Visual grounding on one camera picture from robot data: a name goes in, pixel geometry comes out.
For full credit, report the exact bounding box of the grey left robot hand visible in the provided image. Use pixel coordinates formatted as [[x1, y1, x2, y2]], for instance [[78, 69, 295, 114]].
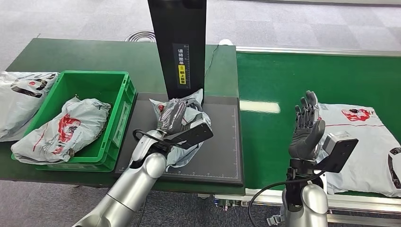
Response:
[[157, 98, 189, 135]]

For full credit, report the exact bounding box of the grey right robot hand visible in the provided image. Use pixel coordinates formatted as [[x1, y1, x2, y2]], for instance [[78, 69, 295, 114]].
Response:
[[288, 90, 326, 161]]

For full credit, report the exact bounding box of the grey mailer bag red print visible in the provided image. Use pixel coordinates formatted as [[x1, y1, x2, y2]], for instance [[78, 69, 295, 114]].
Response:
[[149, 88, 212, 172]]

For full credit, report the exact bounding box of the green conveyor belt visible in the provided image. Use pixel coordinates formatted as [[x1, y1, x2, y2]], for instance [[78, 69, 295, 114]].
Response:
[[235, 52, 401, 199]]

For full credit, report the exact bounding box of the black yellow column label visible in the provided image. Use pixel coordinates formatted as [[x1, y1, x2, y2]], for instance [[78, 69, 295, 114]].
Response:
[[172, 43, 191, 90]]

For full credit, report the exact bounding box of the large flat grey mailer bag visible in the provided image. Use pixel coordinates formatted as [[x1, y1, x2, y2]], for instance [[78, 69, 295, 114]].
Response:
[[313, 103, 401, 198]]

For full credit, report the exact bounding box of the green plastic crate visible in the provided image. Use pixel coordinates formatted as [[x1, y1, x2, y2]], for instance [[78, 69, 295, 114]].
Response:
[[11, 70, 138, 173]]

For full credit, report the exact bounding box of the round floor vent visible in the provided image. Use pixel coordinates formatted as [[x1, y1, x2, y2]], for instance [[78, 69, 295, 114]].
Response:
[[124, 30, 156, 43]]

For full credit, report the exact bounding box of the dark green table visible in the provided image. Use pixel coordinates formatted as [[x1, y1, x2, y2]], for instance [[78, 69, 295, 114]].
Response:
[[0, 37, 245, 196]]

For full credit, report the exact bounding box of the black scanner column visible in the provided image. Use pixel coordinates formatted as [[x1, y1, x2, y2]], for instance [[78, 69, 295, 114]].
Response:
[[147, 0, 208, 101]]

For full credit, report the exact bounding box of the crumpled grey mailer bag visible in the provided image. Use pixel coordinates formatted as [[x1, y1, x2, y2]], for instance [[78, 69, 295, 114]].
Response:
[[11, 97, 112, 166]]

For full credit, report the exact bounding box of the grey mailer bag black print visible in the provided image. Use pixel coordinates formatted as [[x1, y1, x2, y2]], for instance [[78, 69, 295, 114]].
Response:
[[0, 71, 60, 142]]

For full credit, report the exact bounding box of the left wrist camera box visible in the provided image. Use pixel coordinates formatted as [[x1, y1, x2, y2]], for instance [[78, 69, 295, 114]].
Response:
[[163, 122, 214, 150]]

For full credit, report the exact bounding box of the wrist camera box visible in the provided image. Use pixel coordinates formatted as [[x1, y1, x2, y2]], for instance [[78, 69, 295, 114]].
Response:
[[314, 131, 359, 174], [163, 122, 214, 150]]

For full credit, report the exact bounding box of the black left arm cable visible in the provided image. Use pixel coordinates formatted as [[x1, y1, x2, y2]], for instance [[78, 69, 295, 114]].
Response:
[[132, 129, 171, 151]]

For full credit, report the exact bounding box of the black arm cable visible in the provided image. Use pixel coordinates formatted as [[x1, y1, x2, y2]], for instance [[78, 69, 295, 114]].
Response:
[[132, 129, 171, 151], [248, 170, 326, 227]]

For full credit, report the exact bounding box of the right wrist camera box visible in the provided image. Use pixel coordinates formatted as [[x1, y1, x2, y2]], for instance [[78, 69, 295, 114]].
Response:
[[314, 131, 359, 174]]

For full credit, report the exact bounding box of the black scanner base plate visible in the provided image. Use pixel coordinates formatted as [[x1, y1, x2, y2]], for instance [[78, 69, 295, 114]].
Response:
[[113, 92, 245, 186]]

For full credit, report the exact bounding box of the thin black table cable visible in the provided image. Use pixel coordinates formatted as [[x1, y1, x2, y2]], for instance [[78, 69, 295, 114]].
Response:
[[204, 44, 219, 78]]

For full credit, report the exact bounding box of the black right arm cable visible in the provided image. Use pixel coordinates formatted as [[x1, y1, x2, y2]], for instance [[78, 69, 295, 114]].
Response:
[[248, 170, 326, 227]]

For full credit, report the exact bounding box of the aluminium conveyor rail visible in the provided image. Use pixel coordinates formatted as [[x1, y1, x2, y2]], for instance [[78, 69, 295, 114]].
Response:
[[197, 188, 401, 227], [235, 46, 401, 58]]

